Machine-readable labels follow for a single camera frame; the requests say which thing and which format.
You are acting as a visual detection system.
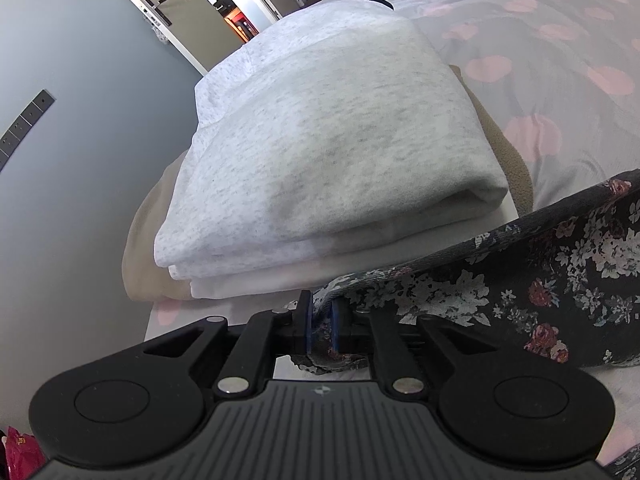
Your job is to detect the cream room door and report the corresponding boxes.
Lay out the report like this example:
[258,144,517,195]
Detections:
[129,0,243,75]

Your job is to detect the red plastic bag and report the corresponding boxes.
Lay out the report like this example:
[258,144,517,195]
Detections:
[2,427,47,480]

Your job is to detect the dark floral pants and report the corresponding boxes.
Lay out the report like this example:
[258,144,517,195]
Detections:
[269,171,639,479]

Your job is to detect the black wall switch strip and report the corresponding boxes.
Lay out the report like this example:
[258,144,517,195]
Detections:
[0,89,55,169]

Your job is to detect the polka dot bed sheet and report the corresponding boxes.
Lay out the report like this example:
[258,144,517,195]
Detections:
[144,0,640,466]

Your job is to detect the folded grey white sweater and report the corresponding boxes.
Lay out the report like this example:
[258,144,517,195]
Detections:
[154,0,508,280]

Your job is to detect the folded white garment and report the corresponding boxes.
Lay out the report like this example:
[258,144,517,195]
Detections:
[191,195,518,300]

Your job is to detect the folded beige garment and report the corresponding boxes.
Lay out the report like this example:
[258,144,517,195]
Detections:
[122,90,534,302]

